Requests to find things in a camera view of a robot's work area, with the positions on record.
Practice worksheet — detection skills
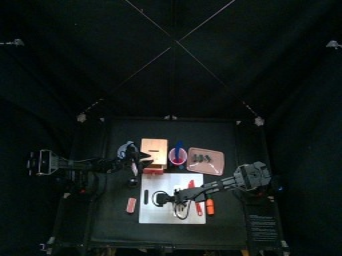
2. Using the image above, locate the white cutting board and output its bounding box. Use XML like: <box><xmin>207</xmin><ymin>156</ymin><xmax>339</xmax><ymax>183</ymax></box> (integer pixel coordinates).
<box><xmin>138</xmin><ymin>172</ymin><xmax>207</xmax><ymax>225</ymax></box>

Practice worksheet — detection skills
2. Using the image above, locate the pink tray plate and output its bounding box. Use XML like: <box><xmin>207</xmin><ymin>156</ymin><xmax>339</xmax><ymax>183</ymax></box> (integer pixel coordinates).
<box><xmin>186</xmin><ymin>146</ymin><xmax>226</xmax><ymax>177</ymax></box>

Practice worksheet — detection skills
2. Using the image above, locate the red wooden drawer box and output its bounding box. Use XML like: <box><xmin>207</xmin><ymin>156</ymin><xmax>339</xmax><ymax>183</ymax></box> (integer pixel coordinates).
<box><xmin>140</xmin><ymin>137</ymin><xmax>170</xmax><ymax>175</ymax></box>

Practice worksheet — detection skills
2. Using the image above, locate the grey bowl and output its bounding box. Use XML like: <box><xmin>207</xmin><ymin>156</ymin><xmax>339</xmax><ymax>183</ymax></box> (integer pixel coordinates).
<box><xmin>116</xmin><ymin>140</ymin><xmax>136</xmax><ymax>160</ymax></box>

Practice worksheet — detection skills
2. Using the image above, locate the orange toy piece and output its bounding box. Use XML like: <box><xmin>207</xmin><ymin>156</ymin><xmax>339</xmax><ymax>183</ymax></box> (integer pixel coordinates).
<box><xmin>205</xmin><ymin>198</ymin><xmax>217</xmax><ymax>216</ymax></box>

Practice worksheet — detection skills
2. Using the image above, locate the pink toy block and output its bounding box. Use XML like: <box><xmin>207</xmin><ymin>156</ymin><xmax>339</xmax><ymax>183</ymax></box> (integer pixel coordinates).
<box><xmin>126</xmin><ymin>197</ymin><xmax>138</xmax><ymax>214</ymax></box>

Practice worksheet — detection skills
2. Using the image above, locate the red plastic cup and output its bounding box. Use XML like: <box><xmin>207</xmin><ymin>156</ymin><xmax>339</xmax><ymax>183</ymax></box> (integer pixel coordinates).
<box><xmin>167</xmin><ymin>147</ymin><xmax>190</xmax><ymax>167</ymax></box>

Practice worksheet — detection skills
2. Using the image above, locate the black cable loop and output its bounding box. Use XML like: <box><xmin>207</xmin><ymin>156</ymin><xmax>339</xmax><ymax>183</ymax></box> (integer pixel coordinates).
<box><xmin>172</xmin><ymin>201</ymin><xmax>194</xmax><ymax>221</ymax></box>

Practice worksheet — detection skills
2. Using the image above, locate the blue utensil handle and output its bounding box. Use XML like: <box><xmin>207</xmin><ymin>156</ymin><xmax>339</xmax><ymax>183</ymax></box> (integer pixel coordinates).
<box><xmin>174</xmin><ymin>140</ymin><xmax>184</xmax><ymax>163</ymax></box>

